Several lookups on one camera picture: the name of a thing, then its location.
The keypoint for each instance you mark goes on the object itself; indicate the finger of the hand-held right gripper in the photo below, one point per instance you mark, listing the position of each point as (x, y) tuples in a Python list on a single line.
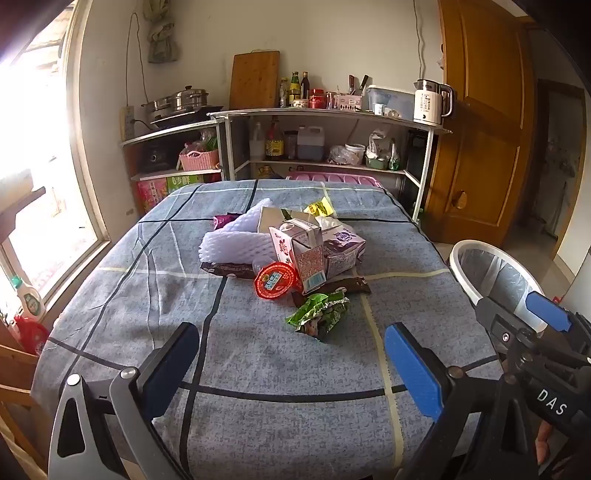
[(501, 323), (547, 311)]

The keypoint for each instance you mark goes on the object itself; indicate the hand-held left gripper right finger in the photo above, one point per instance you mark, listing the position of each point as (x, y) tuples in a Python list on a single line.
[(415, 369)]

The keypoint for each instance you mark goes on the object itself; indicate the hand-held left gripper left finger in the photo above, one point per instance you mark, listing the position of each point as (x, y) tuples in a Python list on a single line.
[(173, 364)]

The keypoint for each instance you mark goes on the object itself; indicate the white round bin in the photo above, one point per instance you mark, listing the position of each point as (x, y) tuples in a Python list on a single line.
[(457, 258)]

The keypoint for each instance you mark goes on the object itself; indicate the brown coffee sachet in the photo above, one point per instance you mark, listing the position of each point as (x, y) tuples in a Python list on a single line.
[(351, 287)]

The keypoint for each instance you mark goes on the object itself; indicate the dark brown snack wrapper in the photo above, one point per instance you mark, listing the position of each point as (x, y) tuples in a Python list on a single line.
[(226, 269)]

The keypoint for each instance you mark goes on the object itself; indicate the green snack wrapper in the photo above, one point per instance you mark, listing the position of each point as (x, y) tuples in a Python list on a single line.
[(318, 316)]

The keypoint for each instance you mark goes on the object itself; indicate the red jelly cup lid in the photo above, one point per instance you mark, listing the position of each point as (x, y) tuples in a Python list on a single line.
[(274, 279)]

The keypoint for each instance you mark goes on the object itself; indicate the white foam fruit net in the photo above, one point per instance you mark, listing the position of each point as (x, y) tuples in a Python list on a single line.
[(231, 244)]

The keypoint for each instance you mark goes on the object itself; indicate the purple milk pack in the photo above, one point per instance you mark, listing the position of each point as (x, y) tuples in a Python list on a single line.
[(341, 244)]

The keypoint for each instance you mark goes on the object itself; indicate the purple snack wrapper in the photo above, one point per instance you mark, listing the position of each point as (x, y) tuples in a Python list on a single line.
[(224, 221)]

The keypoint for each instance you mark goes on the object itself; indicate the pink white milk carton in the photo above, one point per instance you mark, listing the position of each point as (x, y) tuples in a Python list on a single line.
[(300, 258)]

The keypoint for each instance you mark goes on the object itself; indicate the cream paper bag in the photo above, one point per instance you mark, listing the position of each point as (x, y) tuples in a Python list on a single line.
[(272, 219)]

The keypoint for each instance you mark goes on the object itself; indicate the yellow snack packet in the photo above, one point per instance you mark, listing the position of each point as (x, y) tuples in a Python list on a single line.
[(321, 207)]

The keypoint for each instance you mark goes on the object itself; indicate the person's right hand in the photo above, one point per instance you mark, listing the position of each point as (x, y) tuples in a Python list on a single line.
[(543, 443)]

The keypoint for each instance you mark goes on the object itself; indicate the clear bin liner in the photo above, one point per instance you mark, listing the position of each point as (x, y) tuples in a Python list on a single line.
[(498, 277)]

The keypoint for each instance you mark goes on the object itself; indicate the red plastic bag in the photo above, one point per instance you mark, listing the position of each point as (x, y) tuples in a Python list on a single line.
[(32, 337)]

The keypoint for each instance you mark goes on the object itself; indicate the white detergent bottle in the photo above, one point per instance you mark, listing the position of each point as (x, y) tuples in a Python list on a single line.
[(30, 302)]

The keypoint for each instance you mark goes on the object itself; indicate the pink cardboard box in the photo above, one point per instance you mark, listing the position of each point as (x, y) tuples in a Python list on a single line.
[(150, 196)]

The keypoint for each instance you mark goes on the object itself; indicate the green cardboard box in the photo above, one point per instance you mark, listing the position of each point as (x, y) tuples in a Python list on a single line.
[(184, 182)]

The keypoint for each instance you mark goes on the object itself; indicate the wooden door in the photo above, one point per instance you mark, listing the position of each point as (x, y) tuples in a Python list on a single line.
[(480, 138)]

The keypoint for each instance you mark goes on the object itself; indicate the pink woven basket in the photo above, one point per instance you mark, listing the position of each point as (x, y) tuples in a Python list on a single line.
[(198, 160)]

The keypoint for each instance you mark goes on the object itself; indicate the black round appliance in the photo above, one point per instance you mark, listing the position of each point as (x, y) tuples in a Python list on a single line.
[(157, 159)]

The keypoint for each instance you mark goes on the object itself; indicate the pink storage box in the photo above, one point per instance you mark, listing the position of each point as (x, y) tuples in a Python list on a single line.
[(332, 180)]

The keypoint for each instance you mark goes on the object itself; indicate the yellow cooking oil bottle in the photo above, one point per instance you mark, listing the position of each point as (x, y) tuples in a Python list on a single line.
[(268, 173)]

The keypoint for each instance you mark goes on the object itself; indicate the white green food bag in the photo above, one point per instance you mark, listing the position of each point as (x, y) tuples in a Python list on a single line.
[(381, 145)]

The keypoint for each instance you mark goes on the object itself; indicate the white plastic tub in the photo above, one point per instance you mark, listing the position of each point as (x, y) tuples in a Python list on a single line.
[(355, 150)]

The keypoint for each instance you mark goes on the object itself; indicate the crumpled plastic bag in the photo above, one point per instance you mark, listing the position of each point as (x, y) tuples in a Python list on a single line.
[(339, 156)]

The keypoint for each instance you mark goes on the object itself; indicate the white electric kettle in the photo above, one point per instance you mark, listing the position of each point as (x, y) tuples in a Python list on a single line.
[(427, 106)]

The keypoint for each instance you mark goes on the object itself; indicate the small metal shelf rack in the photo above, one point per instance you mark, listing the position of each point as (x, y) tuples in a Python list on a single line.
[(171, 131)]

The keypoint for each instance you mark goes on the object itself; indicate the clear plastic bottle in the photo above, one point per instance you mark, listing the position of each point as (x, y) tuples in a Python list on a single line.
[(256, 145)]

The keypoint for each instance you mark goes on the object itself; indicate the red cap sauce bottle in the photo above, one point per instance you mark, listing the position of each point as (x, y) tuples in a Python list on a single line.
[(274, 143)]

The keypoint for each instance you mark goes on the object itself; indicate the dark liquid jerrycan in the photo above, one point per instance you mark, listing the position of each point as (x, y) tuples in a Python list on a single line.
[(310, 147)]

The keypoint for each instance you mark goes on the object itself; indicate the small white cup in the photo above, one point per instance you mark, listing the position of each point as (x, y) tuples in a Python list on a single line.
[(379, 110)]

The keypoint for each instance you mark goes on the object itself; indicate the clear plastic storage box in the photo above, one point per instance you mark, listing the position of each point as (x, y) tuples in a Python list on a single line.
[(397, 99)]

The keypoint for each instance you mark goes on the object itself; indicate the dark jar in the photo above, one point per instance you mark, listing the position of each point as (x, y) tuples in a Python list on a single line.
[(290, 145)]

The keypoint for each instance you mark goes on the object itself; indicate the small steel pot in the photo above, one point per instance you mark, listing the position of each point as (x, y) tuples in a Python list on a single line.
[(157, 108)]

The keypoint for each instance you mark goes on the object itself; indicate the window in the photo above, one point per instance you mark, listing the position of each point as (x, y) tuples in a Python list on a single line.
[(37, 138)]

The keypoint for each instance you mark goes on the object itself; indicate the steel steamer pot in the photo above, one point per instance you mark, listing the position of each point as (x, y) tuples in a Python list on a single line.
[(190, 99)]

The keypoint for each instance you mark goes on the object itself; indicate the pink utensil holder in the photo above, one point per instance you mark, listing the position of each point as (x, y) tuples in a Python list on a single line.
[(346, 104)]

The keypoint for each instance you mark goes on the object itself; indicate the large metal shelf rack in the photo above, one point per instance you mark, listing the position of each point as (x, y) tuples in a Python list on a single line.
[(323, 113)]

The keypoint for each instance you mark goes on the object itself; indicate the glass jar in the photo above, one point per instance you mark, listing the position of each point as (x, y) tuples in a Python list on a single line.
[(332, 100)]

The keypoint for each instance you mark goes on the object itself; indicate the kitchen knives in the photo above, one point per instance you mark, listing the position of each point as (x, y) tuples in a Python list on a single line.
[(353, 85)]

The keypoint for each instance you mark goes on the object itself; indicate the red tin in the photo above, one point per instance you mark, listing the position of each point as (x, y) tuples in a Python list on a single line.
[(316, 99)]

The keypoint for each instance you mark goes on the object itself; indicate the small flat tin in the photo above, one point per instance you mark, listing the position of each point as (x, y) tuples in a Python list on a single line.
[(299, 103)]

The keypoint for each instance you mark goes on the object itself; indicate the small brown seasoning bottle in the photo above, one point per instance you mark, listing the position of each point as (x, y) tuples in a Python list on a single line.
[(284, 94)]

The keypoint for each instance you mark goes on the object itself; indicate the wooden cutting board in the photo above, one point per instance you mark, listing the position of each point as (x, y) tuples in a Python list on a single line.
[(254, 81)]

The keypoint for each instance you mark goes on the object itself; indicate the green yellow label bottle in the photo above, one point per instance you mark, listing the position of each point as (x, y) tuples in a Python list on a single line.
[(295, 90)]

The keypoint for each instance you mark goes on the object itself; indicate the dark soy sauce bottle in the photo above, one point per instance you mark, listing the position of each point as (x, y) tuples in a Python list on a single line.
[(305, 87)]

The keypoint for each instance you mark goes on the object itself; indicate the hanging grey cloth bag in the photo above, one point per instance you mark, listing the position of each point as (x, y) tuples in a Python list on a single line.
[(160, 41)]

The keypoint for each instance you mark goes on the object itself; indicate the wooden furniture frame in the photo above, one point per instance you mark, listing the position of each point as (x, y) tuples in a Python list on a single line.
[(18, 369)]

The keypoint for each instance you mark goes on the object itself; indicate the wall power strip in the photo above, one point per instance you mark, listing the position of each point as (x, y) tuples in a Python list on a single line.
[(128, 123)]

